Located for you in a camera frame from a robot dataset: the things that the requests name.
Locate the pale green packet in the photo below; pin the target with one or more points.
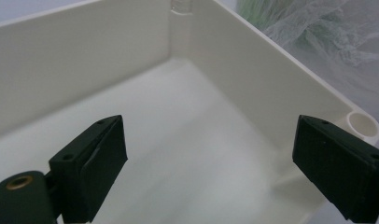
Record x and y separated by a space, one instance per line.
253 12

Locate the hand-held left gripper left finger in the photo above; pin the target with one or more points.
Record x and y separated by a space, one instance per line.
85 174

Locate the clear plastic bag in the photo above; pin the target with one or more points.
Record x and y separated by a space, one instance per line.
334 31

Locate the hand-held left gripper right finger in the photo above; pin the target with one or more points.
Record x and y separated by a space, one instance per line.
340 168

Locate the white plastic bin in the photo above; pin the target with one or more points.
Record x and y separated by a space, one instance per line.
193 124

